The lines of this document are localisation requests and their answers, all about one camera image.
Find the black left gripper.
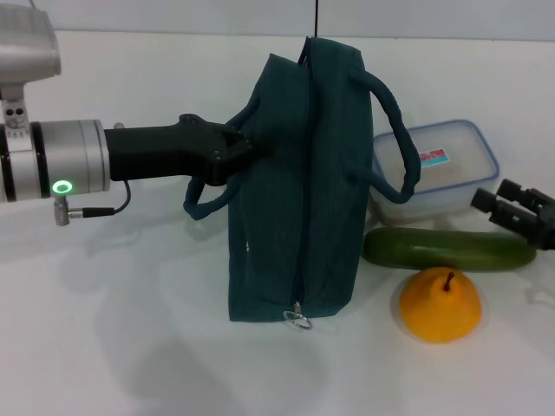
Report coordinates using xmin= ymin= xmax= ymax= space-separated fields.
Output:
xmin=103 ymin=113 xmax=275 ymax=187

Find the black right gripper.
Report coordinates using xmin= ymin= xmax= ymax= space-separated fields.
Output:
xmin=471 ymin=179 xmax=555 ymax=251

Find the clear plastic food container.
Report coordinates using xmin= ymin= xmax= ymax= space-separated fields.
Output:
xmin=372 ymin=120 xmax=500 ymax=226

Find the dark teal insulated bag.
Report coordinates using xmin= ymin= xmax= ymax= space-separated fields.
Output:
xmin=182 ymin=36 xmax=422 ymax=324

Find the green cucumber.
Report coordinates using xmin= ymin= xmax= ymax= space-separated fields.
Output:
xmin=362 ymin=228 xmax=538 ymax=272

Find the orange yellow pear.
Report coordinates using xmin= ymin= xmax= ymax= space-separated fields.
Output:
xmin=398 ymin=267 xmax=482 ymax=345

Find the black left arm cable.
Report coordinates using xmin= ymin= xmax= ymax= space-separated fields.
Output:
xmin=52 ymin=179 xmax=131 ymax=227

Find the metal zipper pull ring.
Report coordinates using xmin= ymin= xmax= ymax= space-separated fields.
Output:
xmin=282 ymin=302 xmax=313 ymax=333

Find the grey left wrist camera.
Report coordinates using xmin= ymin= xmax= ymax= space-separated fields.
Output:
xmin=0 ymin=7 xmax=62 ymax=127

